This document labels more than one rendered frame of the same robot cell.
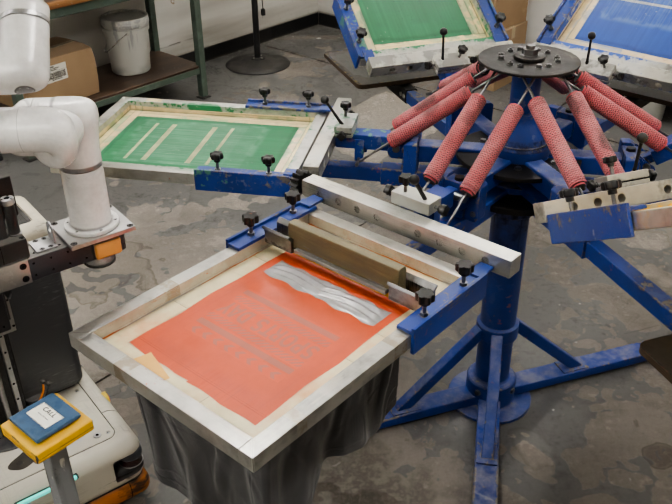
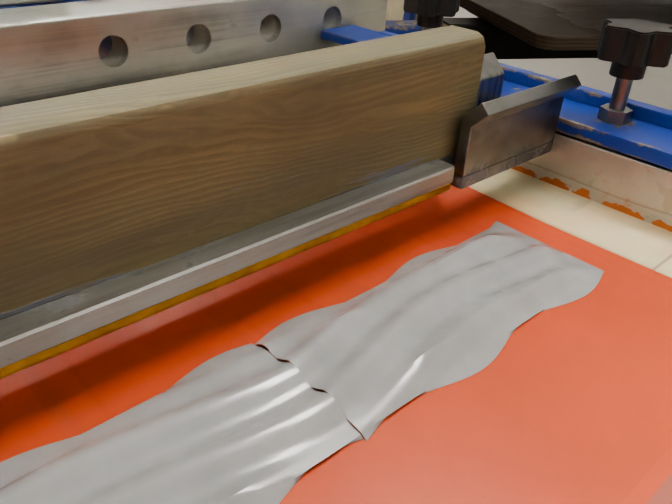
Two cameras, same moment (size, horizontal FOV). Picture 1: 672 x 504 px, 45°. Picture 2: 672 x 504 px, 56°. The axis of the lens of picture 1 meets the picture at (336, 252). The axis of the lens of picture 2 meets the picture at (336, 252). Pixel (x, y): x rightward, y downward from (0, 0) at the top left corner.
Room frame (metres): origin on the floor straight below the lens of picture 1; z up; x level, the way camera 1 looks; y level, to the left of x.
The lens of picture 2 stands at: (1.64, 0.22, 1.14)
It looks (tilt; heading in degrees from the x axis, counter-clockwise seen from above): 32 degrees down; 275
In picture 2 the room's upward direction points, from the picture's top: 3 degrees clockwise
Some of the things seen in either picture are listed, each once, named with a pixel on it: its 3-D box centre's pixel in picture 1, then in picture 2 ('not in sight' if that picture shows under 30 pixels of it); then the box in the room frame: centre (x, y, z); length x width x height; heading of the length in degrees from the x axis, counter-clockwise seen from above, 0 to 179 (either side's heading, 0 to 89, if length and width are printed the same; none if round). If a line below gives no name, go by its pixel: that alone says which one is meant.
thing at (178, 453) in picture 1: (200, 453); not in sight; (1.35, 0.31, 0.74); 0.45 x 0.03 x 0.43; 49
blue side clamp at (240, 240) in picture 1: (273, 231); not in sight; (1.93, 0.17, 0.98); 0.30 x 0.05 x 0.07; 139
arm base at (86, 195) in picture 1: (84, 192); not in sight; (1.70, 0.58, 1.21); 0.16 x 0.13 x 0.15; 37
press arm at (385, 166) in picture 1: (324, 168); not in sight; (2.48, 0.03, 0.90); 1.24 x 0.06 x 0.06; 79
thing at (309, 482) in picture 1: (338, 437); not in sight; (1.39, 0.00, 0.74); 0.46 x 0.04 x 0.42; 139
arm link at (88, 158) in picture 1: (70, 132); not in sight; (1.69, 0.58, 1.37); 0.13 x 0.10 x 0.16; 95
